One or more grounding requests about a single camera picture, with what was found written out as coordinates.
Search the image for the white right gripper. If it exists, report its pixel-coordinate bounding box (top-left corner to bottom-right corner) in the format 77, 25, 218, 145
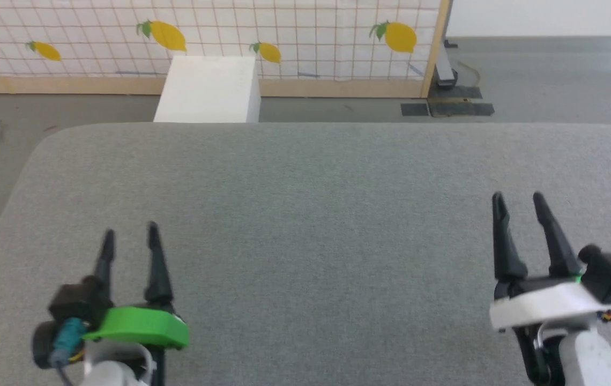
490, 191, 611, 331

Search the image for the dark grey floor plate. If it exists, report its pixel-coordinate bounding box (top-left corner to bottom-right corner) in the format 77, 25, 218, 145
427, 86, 482, 100

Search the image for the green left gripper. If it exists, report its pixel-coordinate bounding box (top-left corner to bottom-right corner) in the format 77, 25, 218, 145
82, 220, 190, 350

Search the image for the white rectangular box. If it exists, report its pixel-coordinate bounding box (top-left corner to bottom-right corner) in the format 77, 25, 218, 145
153, 55, 262, 124

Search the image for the grey metal stand foot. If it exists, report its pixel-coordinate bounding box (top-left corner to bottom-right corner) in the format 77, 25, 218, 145
434, 40, 458, 88

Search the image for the long black floor mat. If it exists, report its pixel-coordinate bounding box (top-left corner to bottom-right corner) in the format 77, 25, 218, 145
428, 101, 495, 117

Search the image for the lemon print partition panel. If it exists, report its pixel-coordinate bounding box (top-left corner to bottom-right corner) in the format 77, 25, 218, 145
0, 0, 452, 99

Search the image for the grey fabric sofa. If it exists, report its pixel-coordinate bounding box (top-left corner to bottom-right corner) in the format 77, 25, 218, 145
0, 122, 611, 386

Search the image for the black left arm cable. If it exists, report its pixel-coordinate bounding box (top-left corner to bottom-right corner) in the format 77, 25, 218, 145
50, 317, 85, 386

